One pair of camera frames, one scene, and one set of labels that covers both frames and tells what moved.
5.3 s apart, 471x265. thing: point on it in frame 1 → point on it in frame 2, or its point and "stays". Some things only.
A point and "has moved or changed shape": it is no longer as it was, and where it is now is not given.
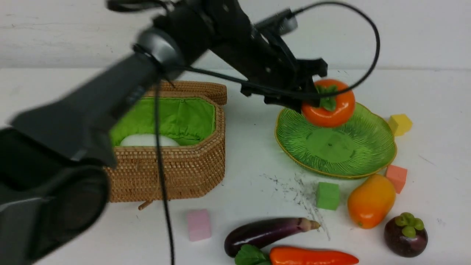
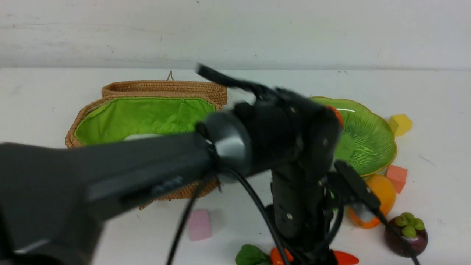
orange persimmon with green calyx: [333, 110] has moved or changed shape
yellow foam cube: [399, 124] stays
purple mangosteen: [405, 235] stays
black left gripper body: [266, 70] → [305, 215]
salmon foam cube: [397, 175] stays
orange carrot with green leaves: [250, 254] stays
